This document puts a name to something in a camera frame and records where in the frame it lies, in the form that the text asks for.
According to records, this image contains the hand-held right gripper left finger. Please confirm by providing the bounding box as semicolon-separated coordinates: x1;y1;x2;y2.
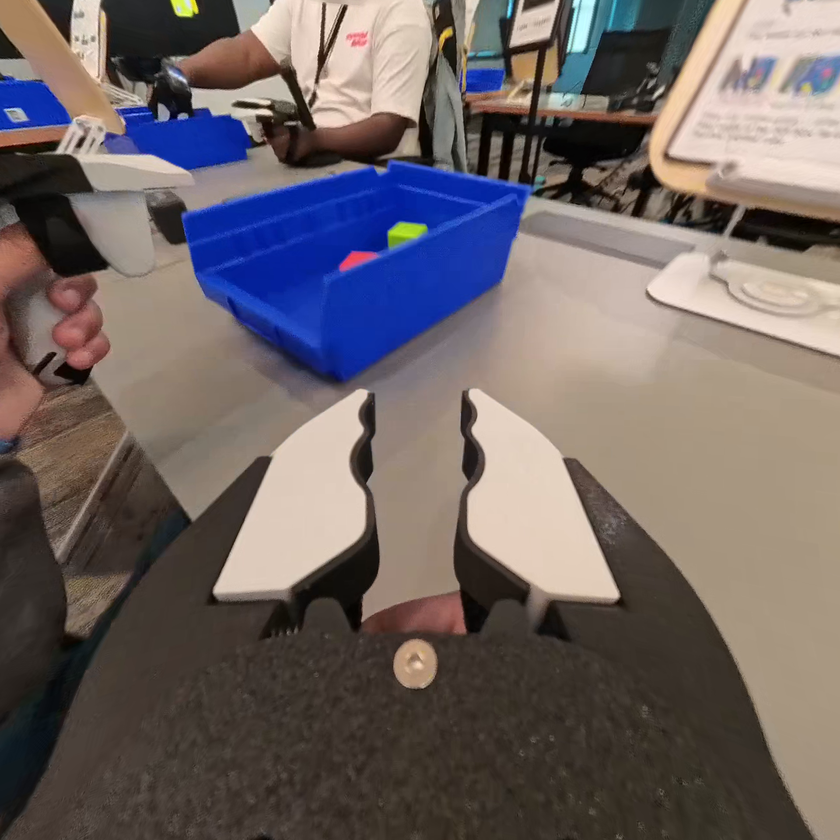
212;388;382;603

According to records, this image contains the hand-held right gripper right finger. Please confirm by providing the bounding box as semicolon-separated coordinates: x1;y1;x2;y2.
454;388;622;634

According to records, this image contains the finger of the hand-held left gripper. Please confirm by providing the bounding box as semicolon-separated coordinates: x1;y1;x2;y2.
67;153;196;278

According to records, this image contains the blue plastic bin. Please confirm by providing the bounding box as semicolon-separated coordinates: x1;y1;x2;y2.
0;79;72;131
105;108;252;172
182;161;531;383

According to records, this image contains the person's left forearm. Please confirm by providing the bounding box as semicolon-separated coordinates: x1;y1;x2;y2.
0;453;68;713

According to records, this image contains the grey desk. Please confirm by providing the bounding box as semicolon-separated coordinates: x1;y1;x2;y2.
92;144;840;840

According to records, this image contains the person's left hand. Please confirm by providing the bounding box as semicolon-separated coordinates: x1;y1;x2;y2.
0;223;111;439

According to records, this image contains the wooden board document stand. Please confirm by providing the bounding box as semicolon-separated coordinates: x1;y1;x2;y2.
0;0;127;157
646;0;840;359

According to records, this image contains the white paper strip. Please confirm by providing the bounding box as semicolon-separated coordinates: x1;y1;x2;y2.
69;0;110;81

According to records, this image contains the black monitor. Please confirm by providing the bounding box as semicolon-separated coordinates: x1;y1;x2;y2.
101;0;241;60

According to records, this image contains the person's blue jeans leg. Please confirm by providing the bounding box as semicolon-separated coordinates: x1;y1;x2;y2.
0;508;193;788

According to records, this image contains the grey jacket on chair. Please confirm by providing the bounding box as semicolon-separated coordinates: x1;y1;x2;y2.
420;0;471;173

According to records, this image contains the wooden side table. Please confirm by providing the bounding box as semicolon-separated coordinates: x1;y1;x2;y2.
466;88;658;185

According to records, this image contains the black and white marker sign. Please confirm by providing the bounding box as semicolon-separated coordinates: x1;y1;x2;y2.
508;0;567;51

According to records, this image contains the black office chair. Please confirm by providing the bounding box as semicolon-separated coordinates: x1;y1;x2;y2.
537;29;672;206

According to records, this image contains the printed instruction sheet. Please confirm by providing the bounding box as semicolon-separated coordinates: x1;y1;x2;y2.
666;0;840;166

